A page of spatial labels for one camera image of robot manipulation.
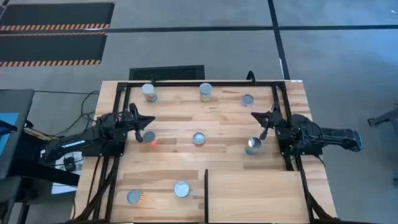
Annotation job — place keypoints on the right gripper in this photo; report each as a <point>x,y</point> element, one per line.
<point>281,124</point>

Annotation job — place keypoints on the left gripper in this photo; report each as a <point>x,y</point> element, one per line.
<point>129,122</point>

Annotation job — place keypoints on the tin can red label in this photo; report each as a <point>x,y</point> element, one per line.
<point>149,137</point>

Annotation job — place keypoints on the tall tin can green label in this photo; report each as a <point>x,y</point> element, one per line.
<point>255,143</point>

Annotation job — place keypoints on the short salmon tin can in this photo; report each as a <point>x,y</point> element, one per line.
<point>247,99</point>

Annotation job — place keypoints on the tall tin can yellow label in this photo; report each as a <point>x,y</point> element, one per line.
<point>206,90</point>

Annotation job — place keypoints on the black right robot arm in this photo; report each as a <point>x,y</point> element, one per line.
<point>335,137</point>

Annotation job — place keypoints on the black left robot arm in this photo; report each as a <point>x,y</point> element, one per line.
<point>77,141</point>

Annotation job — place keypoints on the tall tin can white label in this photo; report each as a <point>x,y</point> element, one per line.
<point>148,90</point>

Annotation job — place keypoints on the black floor vent grille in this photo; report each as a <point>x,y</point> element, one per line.
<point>166,73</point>

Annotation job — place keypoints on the short pineapple rings tin can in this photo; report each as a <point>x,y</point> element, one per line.
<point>198,138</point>

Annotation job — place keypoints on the short tin can orange striped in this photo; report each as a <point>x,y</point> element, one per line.
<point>134,196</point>

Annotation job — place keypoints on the blue peas tin can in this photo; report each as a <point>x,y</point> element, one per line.
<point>182,188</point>

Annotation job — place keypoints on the small black device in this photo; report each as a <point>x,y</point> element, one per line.
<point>69,164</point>

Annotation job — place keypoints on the white paper sheet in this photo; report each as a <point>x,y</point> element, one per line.
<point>62,189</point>

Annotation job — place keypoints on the black hazard striped floor mat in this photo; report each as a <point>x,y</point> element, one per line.
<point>56,14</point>
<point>53,48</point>

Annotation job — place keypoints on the black chair base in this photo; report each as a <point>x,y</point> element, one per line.
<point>384,119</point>

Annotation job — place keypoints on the grey desk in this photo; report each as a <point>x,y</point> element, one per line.
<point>21,102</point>

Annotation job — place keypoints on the blue panel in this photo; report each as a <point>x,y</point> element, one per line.
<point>9,116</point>

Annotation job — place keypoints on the wooden shelf with black frame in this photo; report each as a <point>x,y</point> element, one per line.
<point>258,196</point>

